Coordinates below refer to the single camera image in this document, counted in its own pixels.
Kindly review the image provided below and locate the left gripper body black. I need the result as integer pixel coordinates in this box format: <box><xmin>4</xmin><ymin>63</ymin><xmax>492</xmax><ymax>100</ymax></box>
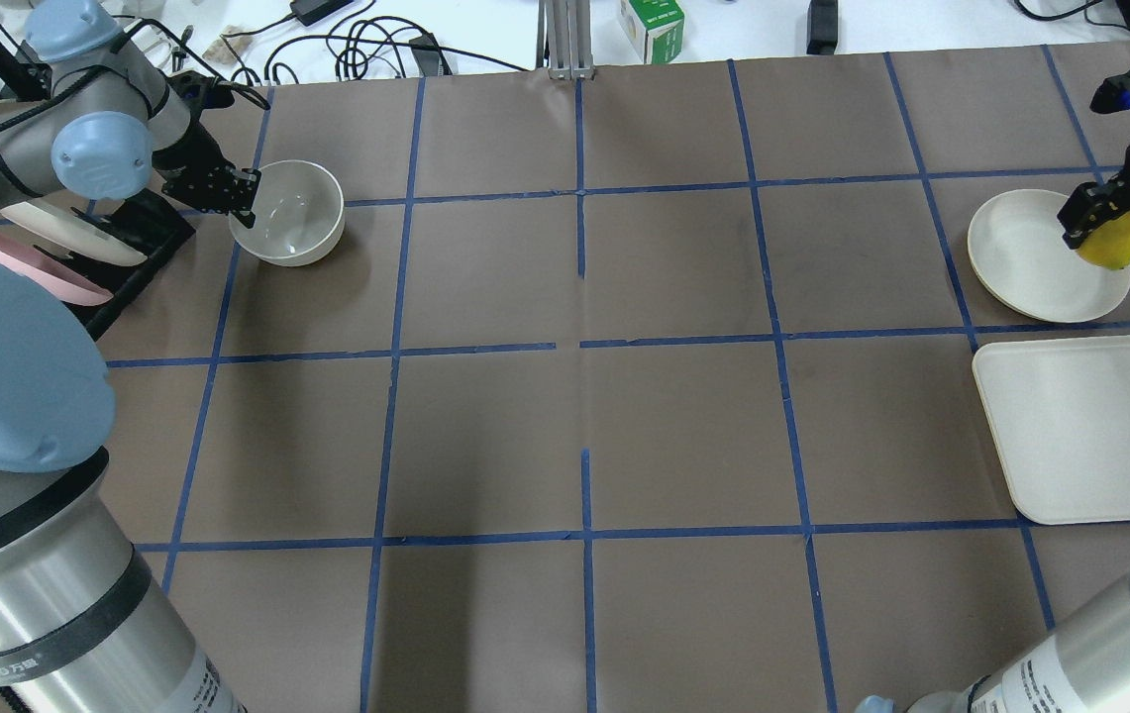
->
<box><xmin>153</xmin><ymin>122</ymin><xmax>253</xmax><ymax>215</ymax></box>

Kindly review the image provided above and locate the yellow lemon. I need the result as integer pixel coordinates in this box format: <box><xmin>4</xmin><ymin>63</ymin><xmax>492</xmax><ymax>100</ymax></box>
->
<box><xmin>1075</xmin><ymin>209</ymin><xmax>1130</xmax><ymax>271</ymax></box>

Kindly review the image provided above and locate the white bowl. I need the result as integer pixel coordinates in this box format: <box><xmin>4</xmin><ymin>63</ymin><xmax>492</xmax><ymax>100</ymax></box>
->
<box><xmin>228</xmin><ymin>159</ymin><xmax>346</xmax><ymax>267</ymax></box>

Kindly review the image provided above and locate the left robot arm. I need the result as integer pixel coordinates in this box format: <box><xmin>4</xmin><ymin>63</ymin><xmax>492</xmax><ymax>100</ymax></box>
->
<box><xmin>0</xmin><ymin>1</ymin><xmax>260</xmax><ymax>712</ymax></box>

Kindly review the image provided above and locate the black dish rack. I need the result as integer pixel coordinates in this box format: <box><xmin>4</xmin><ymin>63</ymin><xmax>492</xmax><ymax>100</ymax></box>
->
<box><xmin>54</xmin><ymin>189</ymin><xmax>195</xmax><ymax>342</ymax></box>

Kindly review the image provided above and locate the cream round plate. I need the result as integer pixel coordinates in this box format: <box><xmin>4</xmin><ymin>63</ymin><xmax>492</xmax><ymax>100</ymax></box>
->
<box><xmin>967</xmin><ymin>188</ymin><xmax>1130</xmax><ymax>324</ymax></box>

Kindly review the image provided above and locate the cream plate in rack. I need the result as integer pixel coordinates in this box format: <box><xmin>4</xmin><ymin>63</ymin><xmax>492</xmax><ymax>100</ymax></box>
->
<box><xmin>0</xmin><ymin>199</ymin><xmax>148</xmax><ymax>267</ymax></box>

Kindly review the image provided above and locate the black power adapter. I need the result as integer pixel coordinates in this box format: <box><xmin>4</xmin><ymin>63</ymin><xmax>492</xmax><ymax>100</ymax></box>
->
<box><xmin>289</xmin><ymin>0</ymin><xmax>353</xmax><ymax>27</ymax></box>

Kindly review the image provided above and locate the pink plate in rack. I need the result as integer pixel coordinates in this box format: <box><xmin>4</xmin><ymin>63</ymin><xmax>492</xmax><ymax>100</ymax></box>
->
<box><xmin>0</xmin><ymin>234</ymin><xmax>115</xmax><ymax>307</ymax></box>

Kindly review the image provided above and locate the cream rectangular tray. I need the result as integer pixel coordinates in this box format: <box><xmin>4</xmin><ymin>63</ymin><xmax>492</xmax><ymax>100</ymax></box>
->
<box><xmin>972</xmin><ymin>337</ymin><xmax>1130</xmax><ymax>525</ymax></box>

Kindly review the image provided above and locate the green white carton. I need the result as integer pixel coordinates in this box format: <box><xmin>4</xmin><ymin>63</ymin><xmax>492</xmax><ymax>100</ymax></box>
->
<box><xmin>619</xmin><ymin>1</ymin><xmax>686</xmax><ymax>64</ymax></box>

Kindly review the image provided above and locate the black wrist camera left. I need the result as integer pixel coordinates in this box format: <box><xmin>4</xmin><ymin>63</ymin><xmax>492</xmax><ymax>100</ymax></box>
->
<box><xmin>167</xmin><ymin>69</ymin><xmax>235</xmax><ymax>113</ymax></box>

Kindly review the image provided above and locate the aluminium frame post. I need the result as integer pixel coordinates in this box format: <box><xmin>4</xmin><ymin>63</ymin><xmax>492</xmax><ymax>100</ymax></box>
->
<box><xmin>536</xmin><ymin>0</ymin><xmax>593</xmax><ymax>80</ymax></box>

